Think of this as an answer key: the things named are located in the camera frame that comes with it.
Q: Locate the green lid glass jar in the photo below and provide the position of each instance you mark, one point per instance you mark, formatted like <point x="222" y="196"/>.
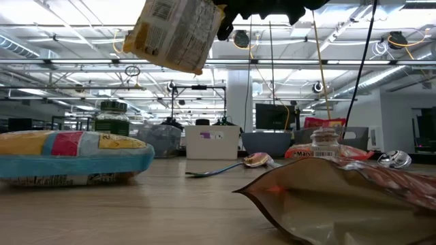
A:
<point x="112" y="126"/>

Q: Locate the small cork glass jar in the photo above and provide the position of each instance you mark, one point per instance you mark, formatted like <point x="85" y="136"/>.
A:
<point x="324" y="143"/>

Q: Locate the small black background monitor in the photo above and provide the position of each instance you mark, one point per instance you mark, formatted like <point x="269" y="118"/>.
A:
<point x="20" y="124"/>

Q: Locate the brown orange foil pouch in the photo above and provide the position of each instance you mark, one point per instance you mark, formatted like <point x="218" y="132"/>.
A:
<point x="340" y="211"/>

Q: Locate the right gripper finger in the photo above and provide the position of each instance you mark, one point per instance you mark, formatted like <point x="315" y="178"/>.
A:
<point x="227" y="25"/>

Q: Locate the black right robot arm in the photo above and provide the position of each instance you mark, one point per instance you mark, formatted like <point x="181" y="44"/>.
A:
<point x="315" y="4"/>

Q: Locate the blue yellow noodle packet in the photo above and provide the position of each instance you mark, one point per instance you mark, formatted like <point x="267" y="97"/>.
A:
<point x="68" y="165"/>

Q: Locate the blue bowl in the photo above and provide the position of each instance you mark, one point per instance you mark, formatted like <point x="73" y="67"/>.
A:
<point x="266" y="144"/>

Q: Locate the white plastic bin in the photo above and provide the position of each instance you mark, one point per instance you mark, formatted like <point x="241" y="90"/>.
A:
<point x="213" y="151"/>

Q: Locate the black background frame rig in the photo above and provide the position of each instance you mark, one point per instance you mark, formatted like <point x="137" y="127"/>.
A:
<point x="199" y="87"/>

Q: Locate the orange noodle packet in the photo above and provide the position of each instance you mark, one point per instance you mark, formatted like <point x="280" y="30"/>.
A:
<point x="296" y="153"/>

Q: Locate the red yellow noodle packet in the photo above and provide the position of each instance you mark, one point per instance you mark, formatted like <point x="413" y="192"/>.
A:
<point x="323" y="122"/>

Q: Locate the black computer monitor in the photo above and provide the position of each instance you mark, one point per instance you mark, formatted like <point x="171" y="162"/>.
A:
<point x="272" y="117"/>

